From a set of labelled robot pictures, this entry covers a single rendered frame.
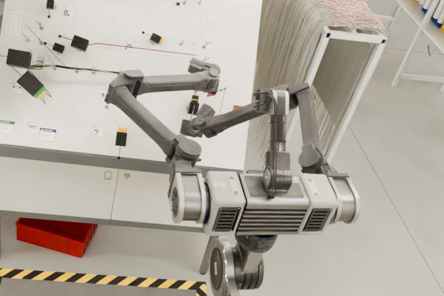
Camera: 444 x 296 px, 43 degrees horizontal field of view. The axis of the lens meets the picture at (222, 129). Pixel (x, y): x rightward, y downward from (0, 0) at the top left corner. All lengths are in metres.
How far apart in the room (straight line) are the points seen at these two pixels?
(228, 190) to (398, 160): 3.30
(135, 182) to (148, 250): 0.72
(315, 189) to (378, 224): 2.42
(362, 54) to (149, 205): 1.42
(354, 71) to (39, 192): 1.81
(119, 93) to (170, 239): 1.71
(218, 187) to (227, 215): 0.09
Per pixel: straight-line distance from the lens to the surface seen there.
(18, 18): 2.73
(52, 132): 2.65
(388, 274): 3.86
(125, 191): 2.84
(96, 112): 2.64
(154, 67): 2.68
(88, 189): 2.84
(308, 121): 2.09
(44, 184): 2.85
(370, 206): 4.24
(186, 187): 1.64
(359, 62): 3.24
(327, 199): 1.73
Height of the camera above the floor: 2.63
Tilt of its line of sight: 37 degrees down
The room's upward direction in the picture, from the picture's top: 16 degrees clockwise
